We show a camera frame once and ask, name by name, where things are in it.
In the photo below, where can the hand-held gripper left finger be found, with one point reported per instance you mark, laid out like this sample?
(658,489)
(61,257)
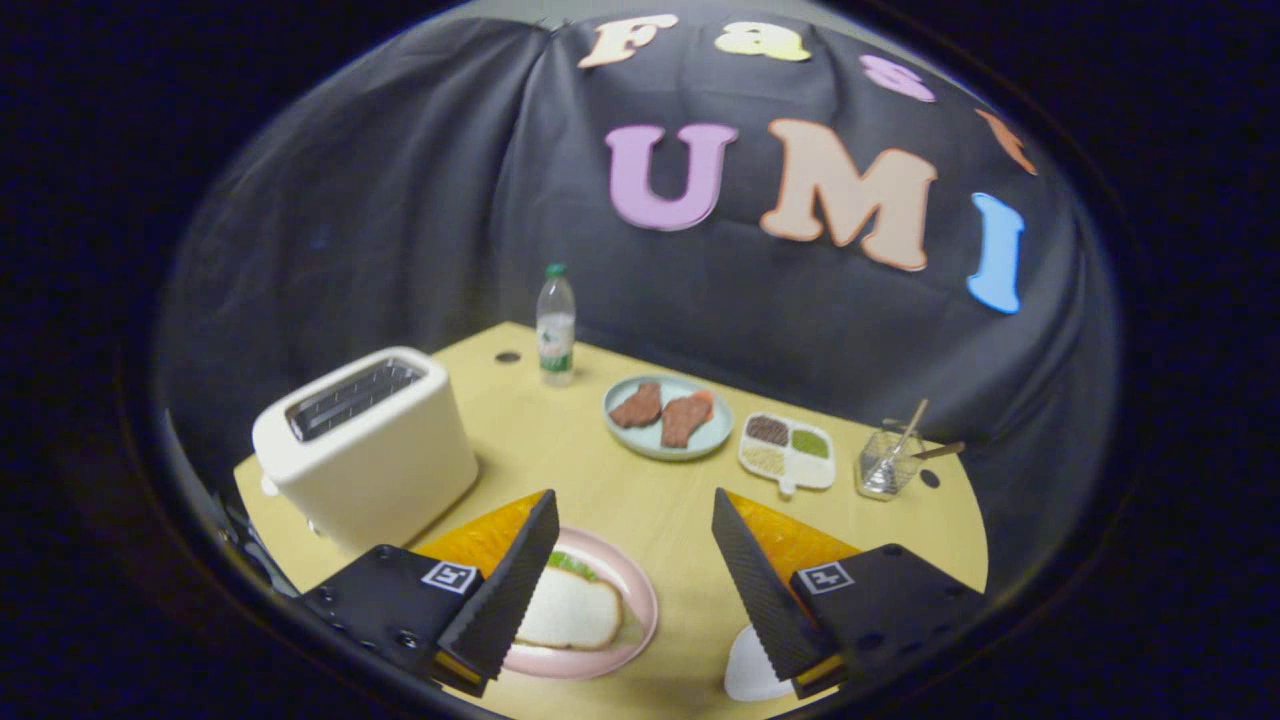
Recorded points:
(515,590)

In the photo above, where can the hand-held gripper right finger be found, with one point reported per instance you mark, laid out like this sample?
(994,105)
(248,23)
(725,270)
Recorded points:
(760,590)

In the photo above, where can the green lettuce leaf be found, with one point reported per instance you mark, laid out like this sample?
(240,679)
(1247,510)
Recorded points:
(572,563)

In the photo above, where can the toasted bread slice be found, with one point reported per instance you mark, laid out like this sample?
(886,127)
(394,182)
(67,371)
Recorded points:
(575,610)

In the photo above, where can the white square plate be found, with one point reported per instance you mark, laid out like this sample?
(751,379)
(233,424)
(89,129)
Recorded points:
(750,670)

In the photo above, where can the pink round plate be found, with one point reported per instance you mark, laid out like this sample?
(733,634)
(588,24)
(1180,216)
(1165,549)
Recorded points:
(635,590)

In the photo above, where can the white divided bean tray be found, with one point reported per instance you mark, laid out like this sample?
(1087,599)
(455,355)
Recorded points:
(812,472)

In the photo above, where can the clear utensil holder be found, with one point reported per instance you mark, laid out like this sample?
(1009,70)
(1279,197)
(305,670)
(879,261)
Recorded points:
(885,470)

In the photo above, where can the white toaster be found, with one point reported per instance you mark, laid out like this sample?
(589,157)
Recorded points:
(380,470)

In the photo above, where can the brown meat piece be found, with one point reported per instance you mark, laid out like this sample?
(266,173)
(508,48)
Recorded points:
(637,407)
(685,420)

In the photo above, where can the light blue oval plate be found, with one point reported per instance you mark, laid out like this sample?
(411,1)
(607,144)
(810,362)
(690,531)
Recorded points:
(650,440)

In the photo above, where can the light wooden utensil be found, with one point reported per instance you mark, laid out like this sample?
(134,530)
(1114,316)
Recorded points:
(915,415)

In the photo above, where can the clear plastic water bottle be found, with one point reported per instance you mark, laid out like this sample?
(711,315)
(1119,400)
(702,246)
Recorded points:
(556,340)

